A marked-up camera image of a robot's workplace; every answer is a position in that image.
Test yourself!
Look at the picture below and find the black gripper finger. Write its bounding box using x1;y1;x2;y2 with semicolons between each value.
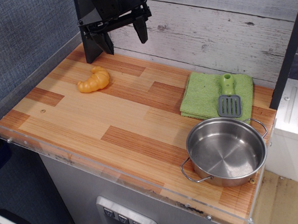
132;12;148;44
92;33;114;55

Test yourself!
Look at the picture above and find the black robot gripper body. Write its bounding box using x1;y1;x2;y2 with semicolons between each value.
78;0;151;37

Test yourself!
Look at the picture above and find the green handled grey spatula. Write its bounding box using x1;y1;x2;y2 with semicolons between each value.
218;74;242;118

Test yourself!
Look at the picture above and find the black vertical post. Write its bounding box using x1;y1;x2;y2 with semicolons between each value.
74;0;102;64

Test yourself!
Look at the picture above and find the clear acrylic counter guard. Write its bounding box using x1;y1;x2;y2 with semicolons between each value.
0;20;283;224

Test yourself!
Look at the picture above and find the grey dispenser button panel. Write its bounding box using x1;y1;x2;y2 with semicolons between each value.
96;196;157;224

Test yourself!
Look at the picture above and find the white ridged appliance right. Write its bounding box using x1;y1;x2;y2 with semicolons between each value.
266;79;298;182

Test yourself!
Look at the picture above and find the green folded cloth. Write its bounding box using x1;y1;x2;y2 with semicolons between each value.
180;72;253;121

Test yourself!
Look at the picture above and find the stainless steel pot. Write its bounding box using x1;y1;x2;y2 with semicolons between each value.
180;117;268;187

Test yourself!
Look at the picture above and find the orange plastic croissant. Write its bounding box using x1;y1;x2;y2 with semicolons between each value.
77;66;110;93

